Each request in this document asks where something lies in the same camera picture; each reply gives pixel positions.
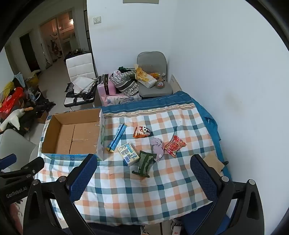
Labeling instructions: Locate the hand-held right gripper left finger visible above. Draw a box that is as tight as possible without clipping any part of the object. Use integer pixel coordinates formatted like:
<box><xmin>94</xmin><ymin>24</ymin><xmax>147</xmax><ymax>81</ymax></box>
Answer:
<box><xmin>23</xmin><ymin>154</ymin><xmax>98</xmax><ymax>235</ymax></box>

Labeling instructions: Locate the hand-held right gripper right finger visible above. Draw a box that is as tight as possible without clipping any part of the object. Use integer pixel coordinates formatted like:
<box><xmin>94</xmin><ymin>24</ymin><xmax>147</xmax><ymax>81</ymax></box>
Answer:
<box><xmin>190</xmin><ymin>154</ymin><xmax>265</xmax><ymax>235</ymax></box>

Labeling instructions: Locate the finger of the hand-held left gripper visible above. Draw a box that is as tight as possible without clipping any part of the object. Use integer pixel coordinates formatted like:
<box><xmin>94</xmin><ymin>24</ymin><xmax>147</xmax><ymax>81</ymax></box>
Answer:
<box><xmin>0</xmin><ymin>156</ymin><xmax>45</xmax><ymax>179</ymax></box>
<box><xmin>0</xmin><ymin>154</ymin><xmax>18</xmax><ymax>170</ymax></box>

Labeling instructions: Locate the red snack packet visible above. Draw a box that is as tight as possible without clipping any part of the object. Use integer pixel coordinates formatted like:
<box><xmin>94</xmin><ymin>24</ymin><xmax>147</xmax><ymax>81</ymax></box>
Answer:
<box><xmin>164</xmin><ymin>135</ymin><xmax>187</xmax><ymax>158</ymax></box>

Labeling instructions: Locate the white blue snack box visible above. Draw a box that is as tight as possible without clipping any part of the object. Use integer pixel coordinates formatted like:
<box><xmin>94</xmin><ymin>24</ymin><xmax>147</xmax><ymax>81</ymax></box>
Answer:
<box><xmin>117</xmin><ymin>142</ymin><xmax>141</xmax><ymax>167</ymax></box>

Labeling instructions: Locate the long blue packet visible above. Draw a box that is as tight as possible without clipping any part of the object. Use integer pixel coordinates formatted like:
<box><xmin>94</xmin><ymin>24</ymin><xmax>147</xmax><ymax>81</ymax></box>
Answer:
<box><xmin>106</xmin><ymin>123</ymin><xmax>127</xmax><ymax>152</ymax></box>

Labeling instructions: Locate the purple cloth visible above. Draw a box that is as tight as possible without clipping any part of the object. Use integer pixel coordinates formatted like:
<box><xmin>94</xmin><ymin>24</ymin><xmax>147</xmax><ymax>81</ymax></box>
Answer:
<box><xmin>149</xmin><ymin>137</ymin><xmax>165</xmax><ymax>162</ymax></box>

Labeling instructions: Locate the green packet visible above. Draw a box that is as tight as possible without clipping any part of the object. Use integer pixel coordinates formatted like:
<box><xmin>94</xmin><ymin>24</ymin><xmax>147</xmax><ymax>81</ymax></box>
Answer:
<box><xmin>132</xmin><ymin>150</ymin><xmax>157</xmax><ymax>178</ymax></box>

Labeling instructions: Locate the orange panda snack packet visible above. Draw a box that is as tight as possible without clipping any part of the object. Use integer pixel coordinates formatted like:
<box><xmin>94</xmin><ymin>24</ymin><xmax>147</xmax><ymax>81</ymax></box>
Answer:
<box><xmin>132</xmin><ymin>126</ymin><xmax>151</xmax><ymax>138</ymax></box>

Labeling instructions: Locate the light grey shell chair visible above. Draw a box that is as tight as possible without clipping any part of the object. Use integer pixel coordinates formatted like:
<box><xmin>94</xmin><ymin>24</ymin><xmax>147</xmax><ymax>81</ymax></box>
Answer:
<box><xmin>0</xmin><ymin>129</ymin><xmax>40</xmax><ymax>172</ymax></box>

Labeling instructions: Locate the flat cardboard piece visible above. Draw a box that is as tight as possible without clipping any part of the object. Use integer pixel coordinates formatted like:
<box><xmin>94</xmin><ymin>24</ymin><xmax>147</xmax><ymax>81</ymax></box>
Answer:
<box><xmin>203</xmin><ymin>151</ymin><xmax>225</xmax><ymax>175</ymax></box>

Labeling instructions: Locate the white goose plush toy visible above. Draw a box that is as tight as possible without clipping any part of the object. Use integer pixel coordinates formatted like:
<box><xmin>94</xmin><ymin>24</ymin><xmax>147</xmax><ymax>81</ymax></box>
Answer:
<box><xmin>0</xmin><ymin>108</ymin><xmax>35</xmax><ymax>132</ymax></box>

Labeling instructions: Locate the small brown cardboard box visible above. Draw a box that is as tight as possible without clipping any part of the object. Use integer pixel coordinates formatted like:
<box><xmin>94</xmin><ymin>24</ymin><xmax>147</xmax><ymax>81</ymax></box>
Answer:
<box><xmin>36</xmin><ymin>111</ymin><xmax>49</xmax><ymax>124</ymax></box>

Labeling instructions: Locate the pile of black gear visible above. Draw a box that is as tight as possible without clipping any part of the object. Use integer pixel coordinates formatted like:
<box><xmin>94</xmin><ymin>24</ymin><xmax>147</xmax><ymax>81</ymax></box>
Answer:
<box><xmin>20</xmin><ymin>99</ymin><xmax>56</xmax><ymax>136</ymax></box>

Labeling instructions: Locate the red plastic bag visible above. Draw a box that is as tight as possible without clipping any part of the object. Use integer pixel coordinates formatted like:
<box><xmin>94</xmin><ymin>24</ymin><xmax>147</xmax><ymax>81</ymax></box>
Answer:
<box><xmin>0</xmin><ymin>87</ymin><xmax>24</xmax><ymax>114</ymax></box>

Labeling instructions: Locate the plaid blanket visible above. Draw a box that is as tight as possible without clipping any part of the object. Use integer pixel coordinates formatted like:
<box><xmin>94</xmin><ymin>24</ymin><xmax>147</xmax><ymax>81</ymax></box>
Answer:
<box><xmin>37</xmin><ymin>90</ymin><xmax>231</xmax><ymax>227</ymax></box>

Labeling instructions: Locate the yellow cloth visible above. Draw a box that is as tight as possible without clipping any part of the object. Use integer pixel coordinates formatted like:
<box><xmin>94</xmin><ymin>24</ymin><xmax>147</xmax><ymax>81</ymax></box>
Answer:
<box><xmin>2</xmin><ymin>82</ymin><xmax>15</xmax><ymax>93</ymax></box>

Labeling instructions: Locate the black plastic bag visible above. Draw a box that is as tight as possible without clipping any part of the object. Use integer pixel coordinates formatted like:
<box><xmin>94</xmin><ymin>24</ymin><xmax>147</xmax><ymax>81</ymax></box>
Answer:
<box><xmin>65</xmin><ymin>90</ymin><xmax>95</xmax><ymax>101</ymax></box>

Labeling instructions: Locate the floral wrapped pack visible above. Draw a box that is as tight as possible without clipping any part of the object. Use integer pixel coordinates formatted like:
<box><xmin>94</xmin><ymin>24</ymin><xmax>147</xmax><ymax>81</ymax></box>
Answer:
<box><xmin>100</xmin><ymin>94</ymin><xmax>142</xmax><ymax>106</ymax></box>

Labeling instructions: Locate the pink suitcase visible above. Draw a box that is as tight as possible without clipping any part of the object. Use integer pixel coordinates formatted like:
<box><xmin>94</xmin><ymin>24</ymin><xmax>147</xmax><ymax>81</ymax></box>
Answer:
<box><xmin>97</xmin><ymin>74</ymin><xmax>117</xmax><ymax>102</ymax></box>

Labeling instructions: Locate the grey plastic bag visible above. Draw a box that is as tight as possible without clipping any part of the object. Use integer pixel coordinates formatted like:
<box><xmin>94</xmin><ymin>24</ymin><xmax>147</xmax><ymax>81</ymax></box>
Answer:
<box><xmin>72</xmin><ymin>76</ymin><xmax>96</xmax><ymax>93</ymax></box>

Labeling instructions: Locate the white board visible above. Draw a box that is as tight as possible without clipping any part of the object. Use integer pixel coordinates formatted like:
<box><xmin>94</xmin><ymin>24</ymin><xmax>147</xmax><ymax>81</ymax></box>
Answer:
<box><xmin>169</xmin><ymin>74</ymin><xmax>182</xmax><ymax>92</ymax></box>

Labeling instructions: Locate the black white patterned tote bag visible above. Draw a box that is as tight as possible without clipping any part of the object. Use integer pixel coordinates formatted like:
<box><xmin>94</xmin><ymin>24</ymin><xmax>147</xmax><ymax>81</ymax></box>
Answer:
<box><xmin>109</xmin><ymin>69</ymin><xmax>139</xmax><ymax>97</ymax></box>

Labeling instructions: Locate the white padded chair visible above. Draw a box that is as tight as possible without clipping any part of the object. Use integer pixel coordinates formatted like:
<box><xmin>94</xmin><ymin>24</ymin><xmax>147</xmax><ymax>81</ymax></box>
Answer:
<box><xmin>64</xmin><ymin>52</ymin><xmax>96</xmax><ymax>108</ymax></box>

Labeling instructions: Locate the white package with yellow bag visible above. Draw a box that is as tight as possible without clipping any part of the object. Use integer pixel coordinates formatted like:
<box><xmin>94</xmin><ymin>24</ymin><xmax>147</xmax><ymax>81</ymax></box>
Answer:
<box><xmin>135</xmin><ymin>67</ymin><xmax>158</xmax><ymax>88</ymax></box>

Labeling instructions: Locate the grey chair with cushion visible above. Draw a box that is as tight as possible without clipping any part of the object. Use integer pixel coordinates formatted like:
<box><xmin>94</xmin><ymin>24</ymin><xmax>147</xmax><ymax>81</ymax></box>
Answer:
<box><xmin>137</xmin><ymin>52</ymin><xmax>173</xmax><ymax>98</ymax></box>

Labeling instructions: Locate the framed wall picture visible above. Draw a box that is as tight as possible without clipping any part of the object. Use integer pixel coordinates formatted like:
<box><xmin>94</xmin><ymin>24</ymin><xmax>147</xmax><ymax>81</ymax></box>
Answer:
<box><xmin>123</xmin><ymin>0</ymin><xmax>160</xmax><ymax>4</ymax></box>

